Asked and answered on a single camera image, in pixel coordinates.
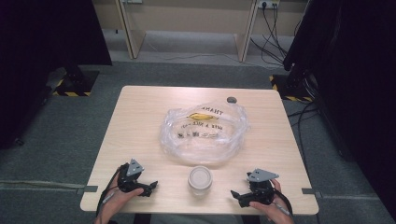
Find black floor cables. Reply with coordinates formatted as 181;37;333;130
287;101;322;171

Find black curtain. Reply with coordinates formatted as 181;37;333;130
282;0;396;221
0;0;113;151

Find white wall socket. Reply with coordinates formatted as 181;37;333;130
257;0;281;10

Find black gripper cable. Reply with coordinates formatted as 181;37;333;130
94;166;123;218
272;188;294;217

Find clear cup with white lid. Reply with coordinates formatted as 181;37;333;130
187;165;214;197

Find grey tape strip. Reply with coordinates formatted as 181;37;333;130
301;187;324;199
76;185;99;196

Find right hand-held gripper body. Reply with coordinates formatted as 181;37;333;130
246;168;280;205

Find black stand base striped tape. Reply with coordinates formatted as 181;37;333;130
46;66;101;98
268;72;315;104

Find person's right hand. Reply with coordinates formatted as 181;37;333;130
248;178;295;224

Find clear printed plastic bag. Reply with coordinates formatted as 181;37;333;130
159;101;251;166

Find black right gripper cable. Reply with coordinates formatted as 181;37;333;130
272;188;294;217

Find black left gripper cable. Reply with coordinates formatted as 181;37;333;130
94;166;123;218

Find beige wooden desk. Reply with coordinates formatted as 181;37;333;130
114;0;260;63

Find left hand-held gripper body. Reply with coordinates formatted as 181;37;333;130
117;158;151;193

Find person's left hand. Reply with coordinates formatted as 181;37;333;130
94;173;146;223

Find bundle of black cables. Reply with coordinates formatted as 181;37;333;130
249;3;303;68

